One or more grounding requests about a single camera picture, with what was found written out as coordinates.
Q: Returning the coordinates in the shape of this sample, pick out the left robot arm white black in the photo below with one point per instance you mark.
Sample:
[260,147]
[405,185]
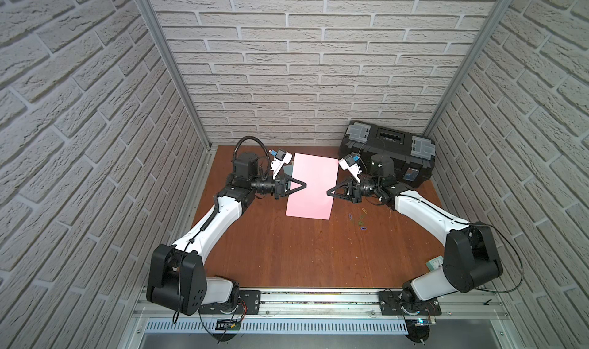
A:
[177,279]

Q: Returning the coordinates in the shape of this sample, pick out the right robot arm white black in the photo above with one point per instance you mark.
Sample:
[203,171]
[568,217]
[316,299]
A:
[470,260]

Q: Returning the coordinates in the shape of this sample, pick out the corner aluminium post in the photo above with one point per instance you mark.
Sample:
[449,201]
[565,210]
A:
[157,32]
[496,14]

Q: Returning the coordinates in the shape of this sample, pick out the small teal card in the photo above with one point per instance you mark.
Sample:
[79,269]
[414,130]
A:
[435,263]

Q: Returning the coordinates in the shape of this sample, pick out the pink paper sheet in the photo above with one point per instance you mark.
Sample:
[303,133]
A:
[319,174]

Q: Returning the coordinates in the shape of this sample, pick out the aluminium front rail frame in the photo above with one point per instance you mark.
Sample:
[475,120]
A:
[306,311]

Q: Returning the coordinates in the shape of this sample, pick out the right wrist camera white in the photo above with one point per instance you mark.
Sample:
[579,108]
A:
[350,163]

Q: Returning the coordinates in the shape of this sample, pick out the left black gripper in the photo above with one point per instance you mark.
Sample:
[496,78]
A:
[281,187]

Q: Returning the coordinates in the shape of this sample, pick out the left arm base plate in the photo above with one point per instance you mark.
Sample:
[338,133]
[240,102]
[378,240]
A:
[245,302]

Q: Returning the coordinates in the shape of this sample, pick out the light blue paper sheet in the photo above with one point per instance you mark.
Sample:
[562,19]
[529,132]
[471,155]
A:
[288,169]

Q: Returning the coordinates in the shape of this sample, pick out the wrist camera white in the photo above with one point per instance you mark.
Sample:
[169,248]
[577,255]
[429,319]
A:
[279,159]
[350,163]

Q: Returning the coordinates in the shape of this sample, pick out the black plastic toolbox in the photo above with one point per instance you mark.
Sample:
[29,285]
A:
[381,151]

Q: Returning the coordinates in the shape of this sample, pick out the left corner aluminium post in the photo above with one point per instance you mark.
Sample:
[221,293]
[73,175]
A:
[157,32]

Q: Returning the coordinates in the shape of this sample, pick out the right corner aluminium post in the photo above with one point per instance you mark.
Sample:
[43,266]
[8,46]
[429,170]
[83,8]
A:
[496,14]

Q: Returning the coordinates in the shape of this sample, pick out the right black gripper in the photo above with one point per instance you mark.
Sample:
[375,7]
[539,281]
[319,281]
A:
[353,191]

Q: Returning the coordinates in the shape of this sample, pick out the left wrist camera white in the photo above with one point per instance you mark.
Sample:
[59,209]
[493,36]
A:
[279,159]

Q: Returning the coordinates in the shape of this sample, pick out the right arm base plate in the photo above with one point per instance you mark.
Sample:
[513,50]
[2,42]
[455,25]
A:
[403,303]

